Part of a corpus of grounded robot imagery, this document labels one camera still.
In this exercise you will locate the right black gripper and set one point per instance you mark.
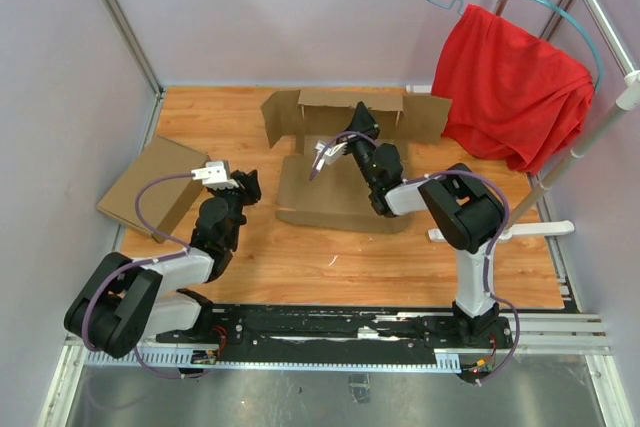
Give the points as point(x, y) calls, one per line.
point(362, 121)

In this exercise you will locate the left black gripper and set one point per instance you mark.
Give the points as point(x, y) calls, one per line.
point(249, 180)

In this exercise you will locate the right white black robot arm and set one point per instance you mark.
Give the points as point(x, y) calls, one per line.
point(468, 215)

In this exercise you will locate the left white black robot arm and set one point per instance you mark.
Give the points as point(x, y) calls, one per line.
point(127, 300)

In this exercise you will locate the folded brown cardboard box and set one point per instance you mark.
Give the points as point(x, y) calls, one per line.
point(157, 190)

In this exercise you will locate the teal clothes hanger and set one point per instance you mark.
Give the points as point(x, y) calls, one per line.
point(459, 7)

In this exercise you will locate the red cloth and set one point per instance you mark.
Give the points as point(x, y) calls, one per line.
point(515, 92)

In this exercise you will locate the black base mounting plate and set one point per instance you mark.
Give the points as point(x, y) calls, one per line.
point(334, 333)

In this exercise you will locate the white clothes rack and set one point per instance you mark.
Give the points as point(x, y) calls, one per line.
point(590, 97)

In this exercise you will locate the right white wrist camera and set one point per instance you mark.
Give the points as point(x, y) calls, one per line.
point(328, 153)

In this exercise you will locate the grey slotted cable duct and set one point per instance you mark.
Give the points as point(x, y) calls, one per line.
point(161, 357)

